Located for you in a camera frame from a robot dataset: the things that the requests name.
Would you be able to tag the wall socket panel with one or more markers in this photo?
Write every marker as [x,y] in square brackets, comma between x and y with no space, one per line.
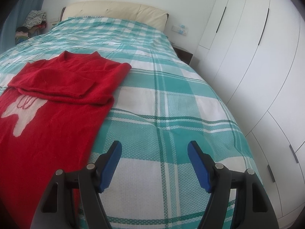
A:
[180,29]

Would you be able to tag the red knit sweater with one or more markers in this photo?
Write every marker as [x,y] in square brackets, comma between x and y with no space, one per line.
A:
[59,128]

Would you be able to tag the cream padded headboard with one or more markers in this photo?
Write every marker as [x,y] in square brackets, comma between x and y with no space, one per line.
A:
[114,12]

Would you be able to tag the white wardrobe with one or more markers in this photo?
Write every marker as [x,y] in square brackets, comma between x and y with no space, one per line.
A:
[257,52]

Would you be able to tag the dark wooden nightstand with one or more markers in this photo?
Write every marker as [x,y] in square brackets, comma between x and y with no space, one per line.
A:
[184,53]

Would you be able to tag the teal plaid bedspread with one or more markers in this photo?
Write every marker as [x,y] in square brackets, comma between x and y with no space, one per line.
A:
[171,105]

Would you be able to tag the blue curtain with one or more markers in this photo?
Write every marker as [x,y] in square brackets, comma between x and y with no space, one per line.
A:
[26,0]

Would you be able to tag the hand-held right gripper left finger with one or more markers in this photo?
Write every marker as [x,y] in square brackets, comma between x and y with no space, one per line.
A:
[112,163]

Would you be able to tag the pile of clothes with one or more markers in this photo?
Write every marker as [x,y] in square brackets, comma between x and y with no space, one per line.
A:
[34,19]

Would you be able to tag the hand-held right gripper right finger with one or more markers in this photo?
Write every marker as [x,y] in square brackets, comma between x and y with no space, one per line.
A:
[200,169]

